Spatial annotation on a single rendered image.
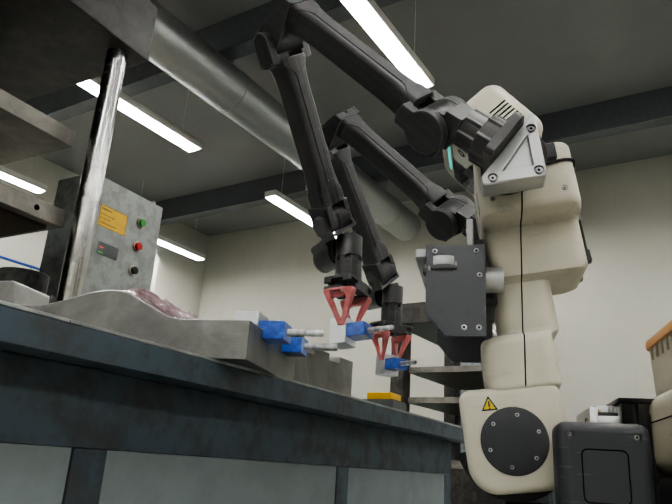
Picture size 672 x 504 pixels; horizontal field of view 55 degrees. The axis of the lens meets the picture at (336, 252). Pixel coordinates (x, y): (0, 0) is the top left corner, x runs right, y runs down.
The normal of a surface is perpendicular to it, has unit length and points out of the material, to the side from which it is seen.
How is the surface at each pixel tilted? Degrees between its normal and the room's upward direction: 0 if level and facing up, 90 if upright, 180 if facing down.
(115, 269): 90
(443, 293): 90
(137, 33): 90
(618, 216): 90
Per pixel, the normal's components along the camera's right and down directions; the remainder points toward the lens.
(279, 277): -0.52, -0.30
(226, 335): -0.18, -0.32
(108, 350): 0.88, -0.10
